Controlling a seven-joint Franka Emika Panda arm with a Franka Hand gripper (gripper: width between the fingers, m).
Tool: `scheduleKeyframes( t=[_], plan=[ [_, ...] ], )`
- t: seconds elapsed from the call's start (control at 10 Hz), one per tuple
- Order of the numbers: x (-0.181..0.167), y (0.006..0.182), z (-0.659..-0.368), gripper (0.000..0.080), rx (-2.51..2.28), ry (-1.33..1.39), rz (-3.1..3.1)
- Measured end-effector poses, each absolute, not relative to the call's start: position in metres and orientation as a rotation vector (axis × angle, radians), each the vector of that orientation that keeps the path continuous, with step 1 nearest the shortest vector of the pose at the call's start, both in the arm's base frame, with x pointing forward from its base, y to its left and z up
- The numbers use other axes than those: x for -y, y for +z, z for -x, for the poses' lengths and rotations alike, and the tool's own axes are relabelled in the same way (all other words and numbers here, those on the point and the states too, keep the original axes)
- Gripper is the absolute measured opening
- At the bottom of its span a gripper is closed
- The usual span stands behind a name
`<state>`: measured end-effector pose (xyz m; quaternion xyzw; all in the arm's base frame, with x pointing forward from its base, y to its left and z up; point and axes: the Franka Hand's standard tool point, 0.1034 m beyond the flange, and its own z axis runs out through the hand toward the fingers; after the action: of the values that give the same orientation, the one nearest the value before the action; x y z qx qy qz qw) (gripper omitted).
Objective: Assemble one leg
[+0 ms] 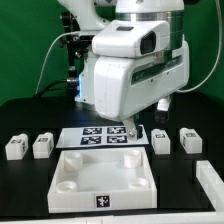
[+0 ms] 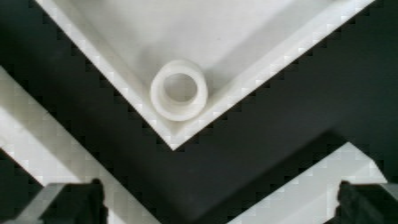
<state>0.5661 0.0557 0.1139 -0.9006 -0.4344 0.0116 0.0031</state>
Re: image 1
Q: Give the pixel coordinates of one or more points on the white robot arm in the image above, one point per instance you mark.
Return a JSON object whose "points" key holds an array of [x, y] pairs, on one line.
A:
{"points": [[95, 15]]}

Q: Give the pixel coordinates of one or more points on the white L-shaped obstacle fixture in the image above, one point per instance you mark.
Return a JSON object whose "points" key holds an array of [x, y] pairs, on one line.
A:
{"points": [[211, 183]]}

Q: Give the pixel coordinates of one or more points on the white square table top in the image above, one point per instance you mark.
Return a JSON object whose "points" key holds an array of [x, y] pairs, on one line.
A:
{"points": [[102, 180]]}

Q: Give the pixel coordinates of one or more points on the white sheet with AprilTags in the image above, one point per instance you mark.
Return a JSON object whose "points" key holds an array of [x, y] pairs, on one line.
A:
{"points": [[97, 136]]}

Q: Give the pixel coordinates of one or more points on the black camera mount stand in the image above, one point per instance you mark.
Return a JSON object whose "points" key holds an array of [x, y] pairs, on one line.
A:
{"points": [[76, 44]]}

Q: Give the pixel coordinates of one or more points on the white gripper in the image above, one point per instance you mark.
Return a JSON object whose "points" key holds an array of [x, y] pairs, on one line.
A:
{"points": [[129, 75]]}

